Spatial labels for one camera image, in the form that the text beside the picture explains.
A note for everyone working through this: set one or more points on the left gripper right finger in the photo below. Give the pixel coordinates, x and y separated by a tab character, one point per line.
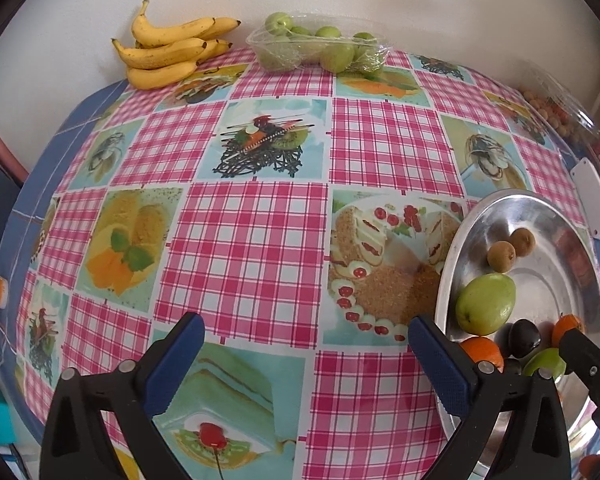
535	444

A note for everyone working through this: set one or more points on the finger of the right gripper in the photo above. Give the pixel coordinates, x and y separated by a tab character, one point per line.
582	357

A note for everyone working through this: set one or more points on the checkered picture tablecloth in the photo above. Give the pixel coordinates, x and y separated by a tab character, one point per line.
304	216

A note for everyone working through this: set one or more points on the large orange with stem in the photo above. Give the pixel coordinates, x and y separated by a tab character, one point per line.
480	348

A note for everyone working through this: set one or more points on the clear box of longans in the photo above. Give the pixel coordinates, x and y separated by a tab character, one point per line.
554	102

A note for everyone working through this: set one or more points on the dark cherry with stem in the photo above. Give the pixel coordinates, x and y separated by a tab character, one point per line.
501	338

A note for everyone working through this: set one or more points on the banana bunch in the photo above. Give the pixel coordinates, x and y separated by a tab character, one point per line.
165	55

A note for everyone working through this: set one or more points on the white plastic device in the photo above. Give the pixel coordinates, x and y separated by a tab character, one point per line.
587	183

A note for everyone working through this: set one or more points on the clear tray of green fruits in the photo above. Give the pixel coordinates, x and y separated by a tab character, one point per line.
290	40

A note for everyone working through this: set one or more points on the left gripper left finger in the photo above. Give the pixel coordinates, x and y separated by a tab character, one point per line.
76	443

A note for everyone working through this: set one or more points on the brown longan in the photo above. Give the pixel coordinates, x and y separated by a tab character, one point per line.
523	241
501	256

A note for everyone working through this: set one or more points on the small green fruit in bowl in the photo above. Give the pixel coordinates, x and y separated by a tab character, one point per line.
548	358

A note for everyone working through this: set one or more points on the silver metal bowl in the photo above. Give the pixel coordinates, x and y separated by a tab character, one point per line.
560	276

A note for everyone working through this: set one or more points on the large green fruit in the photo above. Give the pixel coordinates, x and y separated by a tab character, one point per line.
485	304

